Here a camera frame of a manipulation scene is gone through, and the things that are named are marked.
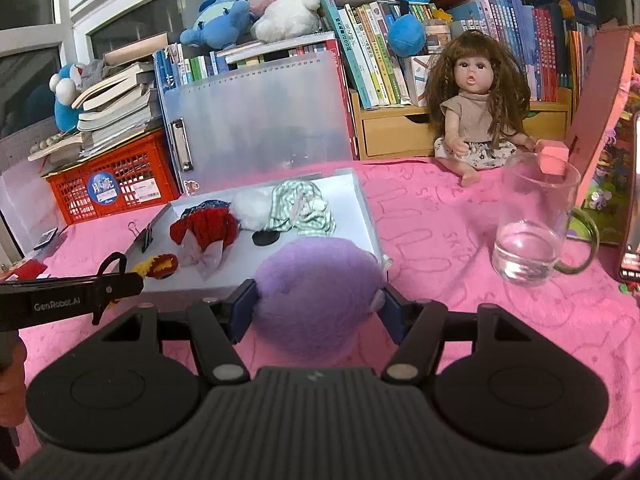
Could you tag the wooden drawer organizer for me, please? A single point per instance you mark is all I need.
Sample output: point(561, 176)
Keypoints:
point(395, 130)

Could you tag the blue plush animal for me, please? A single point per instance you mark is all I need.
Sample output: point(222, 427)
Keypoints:
point(220, 25)

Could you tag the person's left hand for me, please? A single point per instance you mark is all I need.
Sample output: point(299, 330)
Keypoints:
point(11, 385)

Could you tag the black binder clip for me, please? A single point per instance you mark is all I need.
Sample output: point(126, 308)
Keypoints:
point(145, 237)

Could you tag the blue patterned cloth pouch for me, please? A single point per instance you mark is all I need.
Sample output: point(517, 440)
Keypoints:
point(210, 204)

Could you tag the green checked cloth hat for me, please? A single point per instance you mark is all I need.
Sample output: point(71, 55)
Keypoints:
point(300, 205)

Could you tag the pink cube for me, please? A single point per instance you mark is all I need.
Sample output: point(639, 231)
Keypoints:
point(552, 157)

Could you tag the pale sheer cloth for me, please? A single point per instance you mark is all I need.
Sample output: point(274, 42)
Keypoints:
point(205, 260)

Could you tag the row of blue red books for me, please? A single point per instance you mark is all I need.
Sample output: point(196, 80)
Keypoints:
point(505, 35)

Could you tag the small dark card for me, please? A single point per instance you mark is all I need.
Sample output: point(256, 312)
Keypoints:
point(46, 239)

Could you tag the white pink rabbit plush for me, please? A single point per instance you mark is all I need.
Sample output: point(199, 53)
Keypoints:
point(285, 15)

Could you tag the yellow red knitted piece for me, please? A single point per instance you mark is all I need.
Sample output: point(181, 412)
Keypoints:
point(157, 266)

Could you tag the white shallow cardboard box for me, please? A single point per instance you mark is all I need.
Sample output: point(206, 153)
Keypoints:
point(350, 200)

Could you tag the stack of books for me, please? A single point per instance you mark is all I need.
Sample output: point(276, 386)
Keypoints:
point(115, 115)

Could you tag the pink cardboard board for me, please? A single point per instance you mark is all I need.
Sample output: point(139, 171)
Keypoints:
point(605, 85)

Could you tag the colourful toy box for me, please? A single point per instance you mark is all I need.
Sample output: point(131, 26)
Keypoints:
point(607, 195)

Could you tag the red knitted doll garment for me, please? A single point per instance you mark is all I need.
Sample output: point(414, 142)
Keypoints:
point(205, 227)

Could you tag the clear plastic clipboard case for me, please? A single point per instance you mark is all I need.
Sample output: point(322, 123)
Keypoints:
point(260, 120)

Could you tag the blue cat plush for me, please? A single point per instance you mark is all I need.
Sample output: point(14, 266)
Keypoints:
point(62, 110)

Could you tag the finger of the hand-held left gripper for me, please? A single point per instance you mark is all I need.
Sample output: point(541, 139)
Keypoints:
point(117, 290)

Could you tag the small white carton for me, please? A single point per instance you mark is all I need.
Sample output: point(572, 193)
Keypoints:
point(417, 80)

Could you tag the red plastic crate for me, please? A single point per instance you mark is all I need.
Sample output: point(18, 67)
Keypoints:
point(145, 160)

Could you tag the white paper sheets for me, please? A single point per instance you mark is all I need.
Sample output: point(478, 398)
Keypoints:
point(25, 200)

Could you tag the purple plush toy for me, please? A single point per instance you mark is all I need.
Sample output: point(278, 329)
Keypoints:
point(315, 300)

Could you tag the pink blanket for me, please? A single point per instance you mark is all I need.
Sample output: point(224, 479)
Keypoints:
point(450, 240)

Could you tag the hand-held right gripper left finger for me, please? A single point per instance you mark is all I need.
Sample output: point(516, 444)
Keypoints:
point(245, 307)

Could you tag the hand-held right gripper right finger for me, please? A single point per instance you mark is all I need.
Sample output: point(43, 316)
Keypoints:
point(395, 315)

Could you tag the black round lid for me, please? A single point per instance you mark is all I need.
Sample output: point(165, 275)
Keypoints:
point(266, 238)

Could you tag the brown haired baby doll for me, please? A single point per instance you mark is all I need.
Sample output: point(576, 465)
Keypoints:
point(470, 115)

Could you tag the row of thin books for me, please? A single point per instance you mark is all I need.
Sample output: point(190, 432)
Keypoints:
point(200, 65)

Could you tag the red paper packet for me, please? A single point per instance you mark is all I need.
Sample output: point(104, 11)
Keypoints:
point(25, 270)

